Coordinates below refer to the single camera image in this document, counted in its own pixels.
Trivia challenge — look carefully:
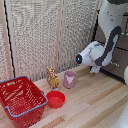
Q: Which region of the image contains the silver bar drawer handle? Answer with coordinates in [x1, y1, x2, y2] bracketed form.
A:
[110, 61, 121, 67]

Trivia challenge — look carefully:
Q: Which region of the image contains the beige woven folding screen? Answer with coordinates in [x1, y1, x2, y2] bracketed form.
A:
[0, 0, 103, 83]

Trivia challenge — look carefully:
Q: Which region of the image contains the brown drawer cabinet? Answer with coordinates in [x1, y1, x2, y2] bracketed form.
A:
[91, 9, 128, 83]

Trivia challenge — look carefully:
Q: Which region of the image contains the brown fabric-front drawer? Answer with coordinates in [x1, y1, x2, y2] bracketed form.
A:
[94, 15, 128, 52]
[99, 48, 128, 80]

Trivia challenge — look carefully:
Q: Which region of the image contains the pink plastic cup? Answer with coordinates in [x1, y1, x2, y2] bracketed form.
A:
[63, 70, 77, 90]

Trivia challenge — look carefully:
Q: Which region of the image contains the red plastic bowl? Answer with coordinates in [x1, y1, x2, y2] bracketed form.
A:
[45, 90, 67, 109]

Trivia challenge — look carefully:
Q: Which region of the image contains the toy giraffe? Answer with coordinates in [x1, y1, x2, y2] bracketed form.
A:
[46, 66, 60, 92]

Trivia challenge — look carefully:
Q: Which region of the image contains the red plastic shopping basket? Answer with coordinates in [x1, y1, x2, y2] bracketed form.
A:
[0, 75, 49, 128]

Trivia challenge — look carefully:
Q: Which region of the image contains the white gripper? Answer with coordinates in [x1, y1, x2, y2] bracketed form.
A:
[89, 64, 102, 75]

